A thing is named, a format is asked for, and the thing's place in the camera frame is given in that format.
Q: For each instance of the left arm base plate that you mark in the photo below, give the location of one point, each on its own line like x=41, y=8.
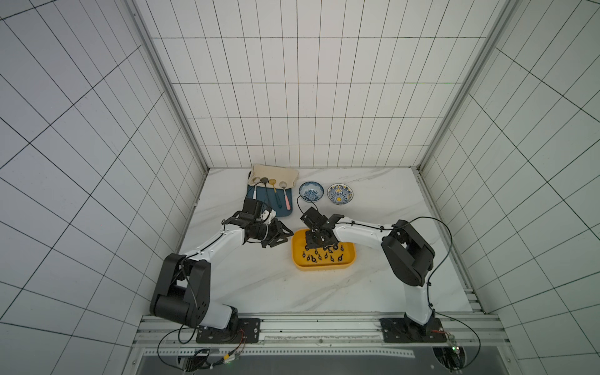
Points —
x=240, y=330

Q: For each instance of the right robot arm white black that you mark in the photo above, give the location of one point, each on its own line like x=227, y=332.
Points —
x=409, y=255

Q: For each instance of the yellow plastic storage tray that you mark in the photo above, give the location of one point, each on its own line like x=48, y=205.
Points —
x=341, y=256

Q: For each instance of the pink handled spoon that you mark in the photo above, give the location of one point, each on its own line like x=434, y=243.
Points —
x=283, y=186

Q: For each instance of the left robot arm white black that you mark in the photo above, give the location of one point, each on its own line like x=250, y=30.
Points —
x=183, y=291

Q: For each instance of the black handled spoon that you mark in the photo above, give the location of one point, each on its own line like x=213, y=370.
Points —
x=265, y=181

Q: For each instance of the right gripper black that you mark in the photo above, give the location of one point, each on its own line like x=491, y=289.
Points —
x=320, y=237

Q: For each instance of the dark blue rectangular tray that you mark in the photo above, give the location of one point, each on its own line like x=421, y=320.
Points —
x=281, y=212

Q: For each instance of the gold blue handled spoon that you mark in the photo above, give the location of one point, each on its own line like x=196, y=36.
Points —
x=273, y=183

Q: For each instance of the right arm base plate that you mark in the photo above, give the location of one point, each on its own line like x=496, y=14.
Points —
x=404, y=331

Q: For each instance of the yellow blue patterned bowl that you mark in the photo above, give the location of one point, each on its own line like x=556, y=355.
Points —
x=340, y=194

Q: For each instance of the aluminium mounting rail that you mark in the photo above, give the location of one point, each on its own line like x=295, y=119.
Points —
x=324, y=334

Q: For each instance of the beige folded cloth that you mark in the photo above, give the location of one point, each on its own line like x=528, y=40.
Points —
x=281, y=174

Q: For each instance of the white handled spoon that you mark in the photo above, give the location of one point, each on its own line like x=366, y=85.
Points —
x=256, y=181

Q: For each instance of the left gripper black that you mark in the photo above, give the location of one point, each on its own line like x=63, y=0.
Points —
x=277, y=225

